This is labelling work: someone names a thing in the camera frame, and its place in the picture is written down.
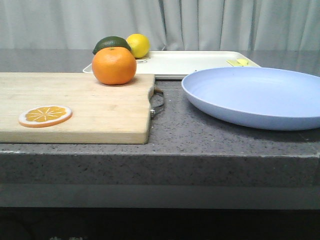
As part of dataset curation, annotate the orange fruit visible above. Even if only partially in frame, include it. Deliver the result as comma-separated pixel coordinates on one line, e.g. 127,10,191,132
91,47,137,85

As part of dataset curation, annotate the light blue plate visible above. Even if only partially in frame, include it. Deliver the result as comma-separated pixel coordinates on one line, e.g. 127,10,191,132
181,67,320,131

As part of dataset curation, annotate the cream white tray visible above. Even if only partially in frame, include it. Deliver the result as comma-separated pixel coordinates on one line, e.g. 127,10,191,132
82,50,262,80

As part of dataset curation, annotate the yellow print on tray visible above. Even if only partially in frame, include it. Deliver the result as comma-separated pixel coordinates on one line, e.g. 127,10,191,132
226,58,249,67

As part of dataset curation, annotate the yellow lemon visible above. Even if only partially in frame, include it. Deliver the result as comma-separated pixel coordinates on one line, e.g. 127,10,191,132
126,33,150,59

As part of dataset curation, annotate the green lime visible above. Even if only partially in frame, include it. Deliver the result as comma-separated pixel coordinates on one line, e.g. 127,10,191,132
92,36,132,55

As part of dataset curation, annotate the grey curtain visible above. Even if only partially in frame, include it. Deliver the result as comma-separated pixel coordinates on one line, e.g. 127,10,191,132
0,0,320,51

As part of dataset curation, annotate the orange slice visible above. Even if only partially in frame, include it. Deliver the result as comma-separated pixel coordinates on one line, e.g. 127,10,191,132
18,105,73,128

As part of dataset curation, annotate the wooden cutting board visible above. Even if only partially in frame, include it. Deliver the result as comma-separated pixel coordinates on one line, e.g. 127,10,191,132
0,72,155,144

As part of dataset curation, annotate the metal cutting board handle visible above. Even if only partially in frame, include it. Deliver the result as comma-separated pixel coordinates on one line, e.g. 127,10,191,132
149,85,165,119

